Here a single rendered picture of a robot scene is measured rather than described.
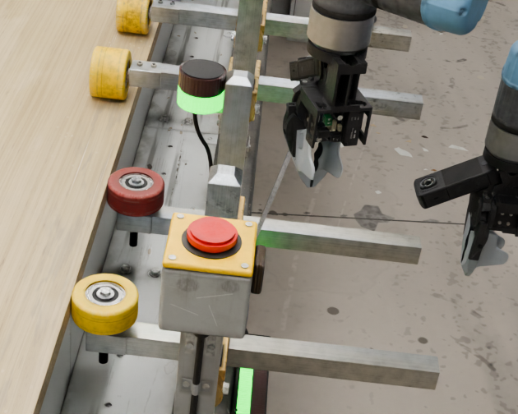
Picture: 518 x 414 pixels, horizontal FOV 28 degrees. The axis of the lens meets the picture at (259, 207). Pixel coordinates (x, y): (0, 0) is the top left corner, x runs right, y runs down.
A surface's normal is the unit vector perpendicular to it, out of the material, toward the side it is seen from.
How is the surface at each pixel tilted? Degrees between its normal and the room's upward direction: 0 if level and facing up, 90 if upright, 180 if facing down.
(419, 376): 90
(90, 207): 0
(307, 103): 90
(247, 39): 90
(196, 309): 90
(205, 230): 0
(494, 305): 0
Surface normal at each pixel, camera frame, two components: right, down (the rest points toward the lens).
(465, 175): -0.40, -0.75
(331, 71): -0.95, 0.08
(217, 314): -0.05, 0.55
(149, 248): 0.11, -0.82
